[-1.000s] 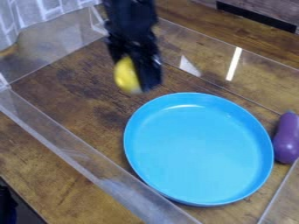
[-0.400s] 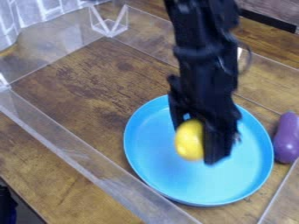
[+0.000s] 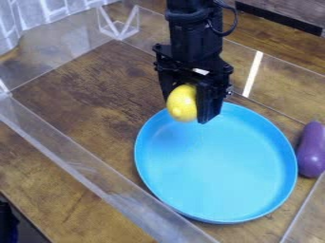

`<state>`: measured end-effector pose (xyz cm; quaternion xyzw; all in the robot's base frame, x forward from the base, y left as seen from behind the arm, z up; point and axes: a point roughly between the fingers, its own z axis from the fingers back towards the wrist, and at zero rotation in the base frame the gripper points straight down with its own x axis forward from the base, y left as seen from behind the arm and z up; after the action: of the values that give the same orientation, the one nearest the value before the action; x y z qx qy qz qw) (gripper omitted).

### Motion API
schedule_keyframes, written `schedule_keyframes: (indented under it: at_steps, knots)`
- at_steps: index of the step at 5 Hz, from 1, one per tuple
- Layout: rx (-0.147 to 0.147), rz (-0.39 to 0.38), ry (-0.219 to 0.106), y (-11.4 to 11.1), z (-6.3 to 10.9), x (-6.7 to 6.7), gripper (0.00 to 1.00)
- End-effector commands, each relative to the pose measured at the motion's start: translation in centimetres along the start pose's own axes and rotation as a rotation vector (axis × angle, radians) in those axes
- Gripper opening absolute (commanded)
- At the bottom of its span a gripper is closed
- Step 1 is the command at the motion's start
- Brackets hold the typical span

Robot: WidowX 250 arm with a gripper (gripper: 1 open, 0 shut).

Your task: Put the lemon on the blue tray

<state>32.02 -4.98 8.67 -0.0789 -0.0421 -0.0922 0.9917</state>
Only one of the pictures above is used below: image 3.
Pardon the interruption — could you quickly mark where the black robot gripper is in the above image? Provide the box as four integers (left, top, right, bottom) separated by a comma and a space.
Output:
152, 8, 234, 124

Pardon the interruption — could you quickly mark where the yellow lemon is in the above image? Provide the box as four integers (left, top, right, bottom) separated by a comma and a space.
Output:
166, 84, 197, 122

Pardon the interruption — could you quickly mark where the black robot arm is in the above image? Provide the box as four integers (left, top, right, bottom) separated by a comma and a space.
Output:
152, 0, 238, 124

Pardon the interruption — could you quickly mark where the blue round tray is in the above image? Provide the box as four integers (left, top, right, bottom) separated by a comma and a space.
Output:
135, 103, 298, 224

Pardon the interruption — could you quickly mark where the black baseboard strip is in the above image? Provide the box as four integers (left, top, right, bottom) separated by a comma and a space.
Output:
235, 0, 325, 38

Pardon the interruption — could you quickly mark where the purple toy eggplant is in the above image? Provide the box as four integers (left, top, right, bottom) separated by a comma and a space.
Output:
297, 121, 325, 178

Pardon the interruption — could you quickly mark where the dark object at table edge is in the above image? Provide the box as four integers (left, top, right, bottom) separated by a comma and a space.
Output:
0, 200, 19, 243

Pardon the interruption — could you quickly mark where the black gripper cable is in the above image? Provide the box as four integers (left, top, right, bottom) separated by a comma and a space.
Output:
207, 1, 238, 37

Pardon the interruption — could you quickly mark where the clear acrylic enclosure wall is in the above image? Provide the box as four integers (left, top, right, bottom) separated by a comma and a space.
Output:
0, 0, 325, 243

